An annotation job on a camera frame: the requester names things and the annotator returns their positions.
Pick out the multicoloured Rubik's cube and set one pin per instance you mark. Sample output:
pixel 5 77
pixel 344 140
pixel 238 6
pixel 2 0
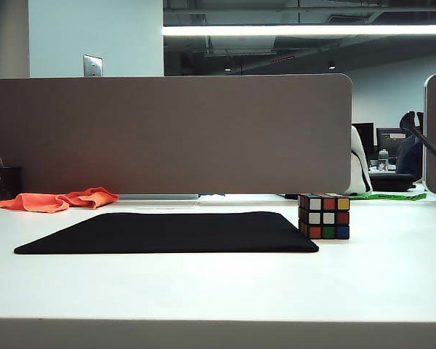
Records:
pixel 327 218

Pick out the black mouse pad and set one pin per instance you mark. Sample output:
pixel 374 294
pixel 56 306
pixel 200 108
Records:
pixel 167 232

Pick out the wide grey-brown desk divider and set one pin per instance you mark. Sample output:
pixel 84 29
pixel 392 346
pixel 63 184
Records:
pixel 167 134

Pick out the black computer monitor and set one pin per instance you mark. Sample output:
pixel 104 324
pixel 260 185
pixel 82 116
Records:
pixel 365 134

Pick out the clear water bottle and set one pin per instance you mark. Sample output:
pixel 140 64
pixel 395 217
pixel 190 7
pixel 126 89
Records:
pixel 383 160

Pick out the long ceiling light strip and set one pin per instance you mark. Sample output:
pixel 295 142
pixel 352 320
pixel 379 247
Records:
pixel 305 30

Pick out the black round cushion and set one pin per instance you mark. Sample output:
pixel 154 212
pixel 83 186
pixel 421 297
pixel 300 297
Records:
pixel 390 181

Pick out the green printed strip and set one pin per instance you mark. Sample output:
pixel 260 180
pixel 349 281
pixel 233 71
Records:
pixel 392 196

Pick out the monitor with lit screen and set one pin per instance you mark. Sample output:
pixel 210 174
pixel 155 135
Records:
pixel 390 137

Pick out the orange cloth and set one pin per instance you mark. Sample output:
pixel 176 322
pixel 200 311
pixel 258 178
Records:
pixel 40 203

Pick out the person in blue shirt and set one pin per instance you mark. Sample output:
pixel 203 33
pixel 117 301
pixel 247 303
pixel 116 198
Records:
pixel 410 158

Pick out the black curved pole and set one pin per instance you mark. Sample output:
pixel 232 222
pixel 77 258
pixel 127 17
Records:
pixel 430 143

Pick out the black desk container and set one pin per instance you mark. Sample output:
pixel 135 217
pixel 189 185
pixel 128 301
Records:
pixel 3 185

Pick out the metal wall switch plate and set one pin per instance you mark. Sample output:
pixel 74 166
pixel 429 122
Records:
pixel 92 66

